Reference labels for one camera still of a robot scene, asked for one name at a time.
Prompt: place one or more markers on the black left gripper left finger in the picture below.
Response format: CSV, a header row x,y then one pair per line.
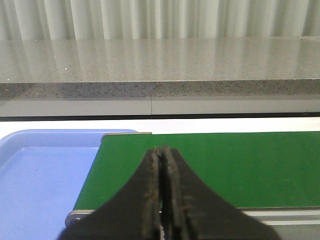
x,y
133,213

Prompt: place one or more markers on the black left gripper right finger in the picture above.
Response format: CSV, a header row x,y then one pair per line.
x,y
193,211

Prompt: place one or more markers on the green conveyor belt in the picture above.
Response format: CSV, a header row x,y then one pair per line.
x,y
225,170

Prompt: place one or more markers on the blue plastic tray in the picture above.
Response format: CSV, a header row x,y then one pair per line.
x,y
41,174

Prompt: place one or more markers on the grey stone counter slab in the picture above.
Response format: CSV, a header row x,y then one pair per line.
x,y
145,68

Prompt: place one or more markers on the white pleated curtain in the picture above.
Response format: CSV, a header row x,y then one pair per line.
x,y
157,19

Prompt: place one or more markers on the aluminium conveyor frame rail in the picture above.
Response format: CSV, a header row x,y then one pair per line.
x,y
275,217

